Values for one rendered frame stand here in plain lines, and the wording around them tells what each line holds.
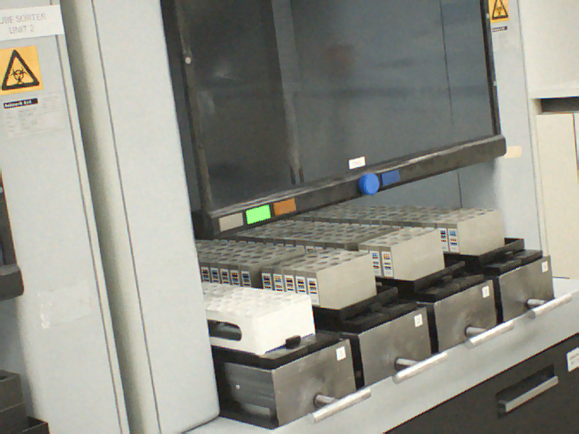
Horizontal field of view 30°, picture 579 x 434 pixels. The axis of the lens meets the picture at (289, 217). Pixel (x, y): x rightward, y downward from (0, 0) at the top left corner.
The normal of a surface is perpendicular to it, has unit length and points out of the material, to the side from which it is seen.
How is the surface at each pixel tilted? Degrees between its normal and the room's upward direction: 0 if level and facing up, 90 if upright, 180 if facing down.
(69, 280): 90
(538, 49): 90
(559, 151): 90
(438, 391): 90
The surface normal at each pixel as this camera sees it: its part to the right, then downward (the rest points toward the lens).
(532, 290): 0.69, 0.04
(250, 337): -0.72, 0.21
